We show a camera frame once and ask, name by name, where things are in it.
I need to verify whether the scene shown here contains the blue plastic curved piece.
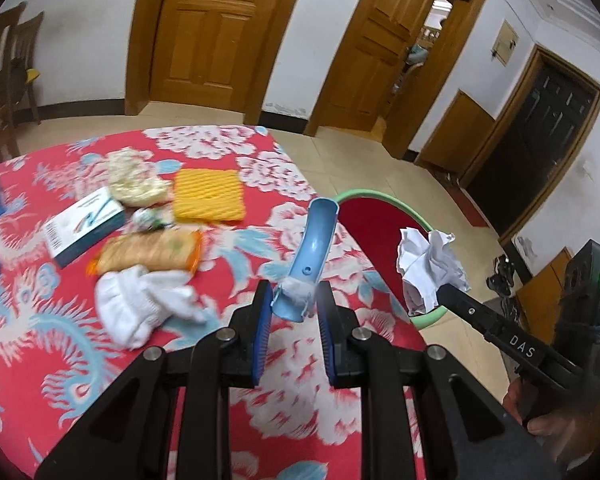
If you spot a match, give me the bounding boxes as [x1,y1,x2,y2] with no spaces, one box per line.
[271,197,339,323]

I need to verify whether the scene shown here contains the orange snack bag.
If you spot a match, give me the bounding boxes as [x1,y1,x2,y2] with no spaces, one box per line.
[86,229,204,276]

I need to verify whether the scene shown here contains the white paper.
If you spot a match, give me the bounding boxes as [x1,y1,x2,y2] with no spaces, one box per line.
[396,228,470,316]

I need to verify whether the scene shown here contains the white cloth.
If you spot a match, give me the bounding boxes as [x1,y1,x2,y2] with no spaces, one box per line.
[94,266,206,350]

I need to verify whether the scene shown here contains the right hand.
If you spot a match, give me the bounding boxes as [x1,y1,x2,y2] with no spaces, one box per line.
[527,400,600,465]

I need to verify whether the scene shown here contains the black shoes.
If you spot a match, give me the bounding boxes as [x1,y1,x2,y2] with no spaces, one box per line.
[486,255,515,298]

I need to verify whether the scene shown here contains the red basin green rim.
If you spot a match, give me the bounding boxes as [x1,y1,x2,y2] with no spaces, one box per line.
[335,188,446,330]

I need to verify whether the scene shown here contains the small green white wrapper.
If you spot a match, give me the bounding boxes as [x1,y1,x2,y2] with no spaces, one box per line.
[130,208,173,233]

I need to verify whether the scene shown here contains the yellow knitted cloth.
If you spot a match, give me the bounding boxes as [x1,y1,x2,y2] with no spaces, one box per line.
[173,169,246,222]

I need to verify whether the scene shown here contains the red floral tablecloth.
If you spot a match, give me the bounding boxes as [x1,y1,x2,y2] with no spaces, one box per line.
[0,123,429,480]

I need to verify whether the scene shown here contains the red door mat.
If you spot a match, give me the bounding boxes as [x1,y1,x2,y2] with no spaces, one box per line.
[445,185,489,228]

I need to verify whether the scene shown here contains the cream crumpled plastic bag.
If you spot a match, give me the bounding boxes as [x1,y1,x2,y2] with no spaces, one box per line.
[106,146,171,208]

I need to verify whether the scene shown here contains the white teal box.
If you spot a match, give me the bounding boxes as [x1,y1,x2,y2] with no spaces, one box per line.
[43,186,125,268]

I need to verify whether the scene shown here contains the wooden low cabinet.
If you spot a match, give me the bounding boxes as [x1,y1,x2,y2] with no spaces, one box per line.
[415,90,495,178]

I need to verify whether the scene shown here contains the open wooden door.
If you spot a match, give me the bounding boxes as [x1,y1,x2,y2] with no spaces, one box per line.
[304,0,486,159]

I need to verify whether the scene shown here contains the dark entrance door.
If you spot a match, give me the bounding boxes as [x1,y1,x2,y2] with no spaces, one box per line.
[460,46,600,243]

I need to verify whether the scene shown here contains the closed wooden door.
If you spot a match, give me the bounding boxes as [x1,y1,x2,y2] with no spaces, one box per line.
[125,0,297,125]

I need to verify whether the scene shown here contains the wooden chair yellow seat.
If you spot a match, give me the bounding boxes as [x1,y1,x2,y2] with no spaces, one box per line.
[9,12,44,124]

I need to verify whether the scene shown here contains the wooden cupboard near wall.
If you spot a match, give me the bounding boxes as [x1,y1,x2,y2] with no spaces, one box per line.
[516,247,572,344]

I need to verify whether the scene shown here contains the wall electrical box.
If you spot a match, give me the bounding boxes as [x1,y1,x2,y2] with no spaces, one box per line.
[491,21,518,66]

